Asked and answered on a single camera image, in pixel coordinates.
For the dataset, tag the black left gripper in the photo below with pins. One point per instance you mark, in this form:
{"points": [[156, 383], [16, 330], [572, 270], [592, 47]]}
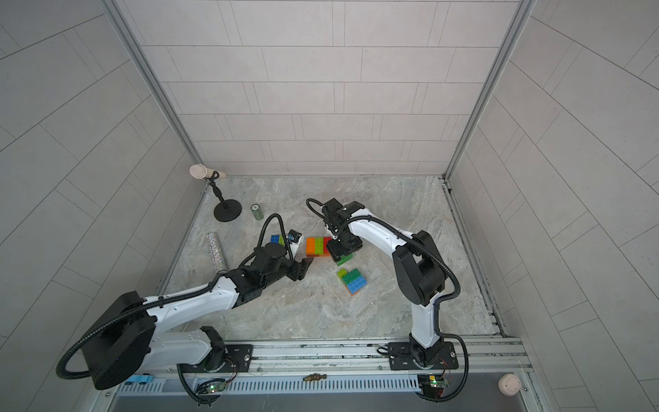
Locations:
{"points": [[299, 267]]}

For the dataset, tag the green camouflage can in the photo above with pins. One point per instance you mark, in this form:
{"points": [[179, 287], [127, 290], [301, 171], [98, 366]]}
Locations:
{"points": [[257, 212]]}

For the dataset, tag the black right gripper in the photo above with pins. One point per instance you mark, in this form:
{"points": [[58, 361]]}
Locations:
{"points": [[342, 244]]}

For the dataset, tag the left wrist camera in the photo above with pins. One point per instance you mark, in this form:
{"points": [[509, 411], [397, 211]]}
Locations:
{"points": [[294, 237]]}

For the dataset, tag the circuit board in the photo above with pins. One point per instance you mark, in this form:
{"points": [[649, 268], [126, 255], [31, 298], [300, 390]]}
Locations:
{"points": [[432, 386], [211, 387]]}

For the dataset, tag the black microphone stand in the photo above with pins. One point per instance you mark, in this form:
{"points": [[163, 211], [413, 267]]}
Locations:
{"points": [[227, 209]]}

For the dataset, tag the long orange lego brick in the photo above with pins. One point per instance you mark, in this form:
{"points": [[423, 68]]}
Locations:
{"points": [[310, 247]]}

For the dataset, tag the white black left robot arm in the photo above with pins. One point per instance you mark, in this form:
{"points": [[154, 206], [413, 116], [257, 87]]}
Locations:
{"points": [[137, 335]]}

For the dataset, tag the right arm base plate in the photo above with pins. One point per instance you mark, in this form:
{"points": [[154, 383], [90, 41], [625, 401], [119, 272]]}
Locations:
{"points": [[412, 356]]}

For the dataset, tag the dark green lego brick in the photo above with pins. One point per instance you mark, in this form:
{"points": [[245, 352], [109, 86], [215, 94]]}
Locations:
{"points": [[351, 275], [344, 259]]}

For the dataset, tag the brass fitting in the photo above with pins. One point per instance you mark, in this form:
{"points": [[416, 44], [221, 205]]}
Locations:
{"points": [[314, 377]]}

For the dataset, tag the glitter silver microphone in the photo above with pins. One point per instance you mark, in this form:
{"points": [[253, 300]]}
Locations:
{"points": [[217, 257]]}

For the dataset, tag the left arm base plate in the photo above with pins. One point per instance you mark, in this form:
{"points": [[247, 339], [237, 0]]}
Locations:
{"points": [[235, 358]]}

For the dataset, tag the metal corner frame post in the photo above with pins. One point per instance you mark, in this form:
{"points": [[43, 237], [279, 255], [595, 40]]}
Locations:
{"points": [[521, 16]]}

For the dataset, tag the red lego brick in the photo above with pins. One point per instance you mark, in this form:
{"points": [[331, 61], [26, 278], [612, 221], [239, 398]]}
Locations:
{"points": [[326, 250]]}

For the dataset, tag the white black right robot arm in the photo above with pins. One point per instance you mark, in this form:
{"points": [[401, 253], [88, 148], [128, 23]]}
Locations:
{"points": [[421, 274]]}

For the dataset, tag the right circuit board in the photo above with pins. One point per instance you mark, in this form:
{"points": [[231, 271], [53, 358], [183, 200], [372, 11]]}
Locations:
{"points": [[432, 386]]}

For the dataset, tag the left circuit board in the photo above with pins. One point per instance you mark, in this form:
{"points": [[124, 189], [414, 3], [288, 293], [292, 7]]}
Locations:
{"points": [[211, 387]]}

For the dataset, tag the light blue clip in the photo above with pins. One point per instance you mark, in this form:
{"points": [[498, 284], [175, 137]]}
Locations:
{"points": [[140, 379]]}

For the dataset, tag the left metal corner post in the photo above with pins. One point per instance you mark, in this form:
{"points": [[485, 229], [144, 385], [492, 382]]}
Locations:
{"points": [[129, 41]]}

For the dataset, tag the beige round knob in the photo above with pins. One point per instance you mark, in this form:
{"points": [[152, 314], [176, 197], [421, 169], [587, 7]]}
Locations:
{"points": [[510, 385]]}

